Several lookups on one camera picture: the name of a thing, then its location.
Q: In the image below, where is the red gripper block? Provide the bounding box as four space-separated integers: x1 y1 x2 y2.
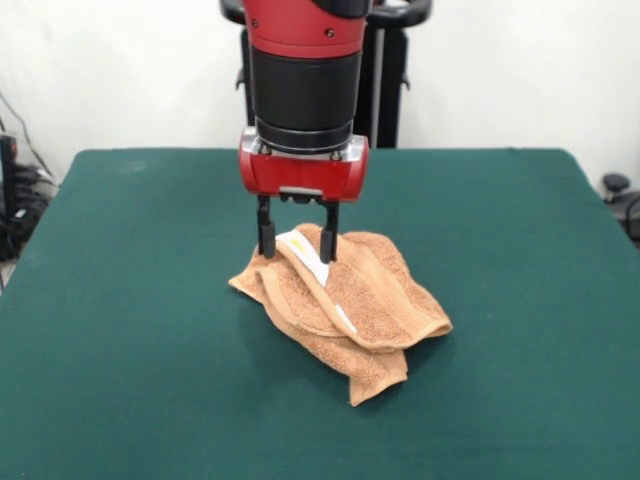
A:
237 127 371 265

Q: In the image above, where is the tan terry towel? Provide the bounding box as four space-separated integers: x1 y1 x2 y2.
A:
227 222 454 407

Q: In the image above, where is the dark green table cloth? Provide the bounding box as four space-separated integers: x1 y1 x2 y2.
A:
0 146 640 480

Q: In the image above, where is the black electronics box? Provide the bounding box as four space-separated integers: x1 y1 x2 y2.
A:
0 132 36 262

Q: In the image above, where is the black office chair base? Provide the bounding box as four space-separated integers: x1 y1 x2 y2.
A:
601 172 640 236

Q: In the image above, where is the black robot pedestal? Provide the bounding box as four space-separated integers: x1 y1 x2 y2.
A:
218 0 432 150

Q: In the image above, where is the grey wall cable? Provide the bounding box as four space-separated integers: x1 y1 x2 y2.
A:
0 92 56 181

